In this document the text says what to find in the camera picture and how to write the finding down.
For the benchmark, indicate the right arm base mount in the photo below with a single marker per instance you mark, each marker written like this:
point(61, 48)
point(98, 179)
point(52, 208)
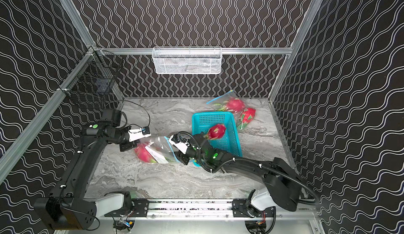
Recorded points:
point(241, 208)

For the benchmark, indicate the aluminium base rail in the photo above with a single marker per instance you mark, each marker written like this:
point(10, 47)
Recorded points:
point(193, 209)

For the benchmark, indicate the teal plastic basket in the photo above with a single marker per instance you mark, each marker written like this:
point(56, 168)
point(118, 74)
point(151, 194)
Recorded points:
point(203, 121)

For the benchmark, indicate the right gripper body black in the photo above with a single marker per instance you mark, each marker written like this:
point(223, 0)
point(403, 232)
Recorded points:
point(190, 153)

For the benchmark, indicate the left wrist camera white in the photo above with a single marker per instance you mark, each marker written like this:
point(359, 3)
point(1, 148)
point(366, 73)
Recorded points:
point(137, 134)

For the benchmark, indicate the dragon fruit bag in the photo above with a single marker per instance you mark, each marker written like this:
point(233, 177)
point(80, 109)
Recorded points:
point(245, 118)
point(143, 155)
point(233, 105)
point(215, 132)

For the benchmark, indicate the white mesh wall basket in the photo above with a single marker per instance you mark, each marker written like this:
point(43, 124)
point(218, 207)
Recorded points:
point(187, 60)

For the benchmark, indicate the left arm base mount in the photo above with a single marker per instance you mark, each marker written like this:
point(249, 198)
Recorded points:
point(136, 208)

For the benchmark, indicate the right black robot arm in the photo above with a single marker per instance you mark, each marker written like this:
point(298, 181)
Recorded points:
point(281, 181)

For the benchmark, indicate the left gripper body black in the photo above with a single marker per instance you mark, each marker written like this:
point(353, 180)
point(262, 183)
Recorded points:
point(128, 142)

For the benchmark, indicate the zip-top bag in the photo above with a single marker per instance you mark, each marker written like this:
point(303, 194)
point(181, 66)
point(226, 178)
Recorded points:
point(161, 150)
point(225, 97)

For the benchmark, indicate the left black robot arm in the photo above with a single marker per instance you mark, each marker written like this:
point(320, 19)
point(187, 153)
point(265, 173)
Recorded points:
point(65, 208)

